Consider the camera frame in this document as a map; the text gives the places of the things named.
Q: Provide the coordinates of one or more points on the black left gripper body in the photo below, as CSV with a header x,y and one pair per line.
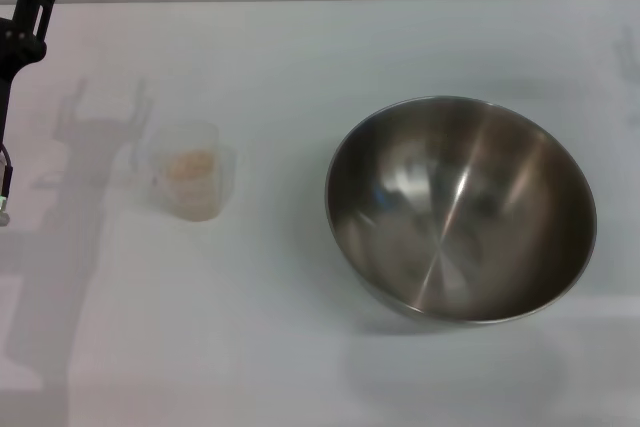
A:
x,y
10,62

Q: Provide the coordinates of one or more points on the clear plastic measuring cup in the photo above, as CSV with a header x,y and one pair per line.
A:
x,y
192,197

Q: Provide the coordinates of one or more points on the stainless steel mixing bowl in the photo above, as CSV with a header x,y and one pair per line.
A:
x,y
460,212

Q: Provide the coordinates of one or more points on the rice grains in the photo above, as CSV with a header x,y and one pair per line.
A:
x,y
191,166

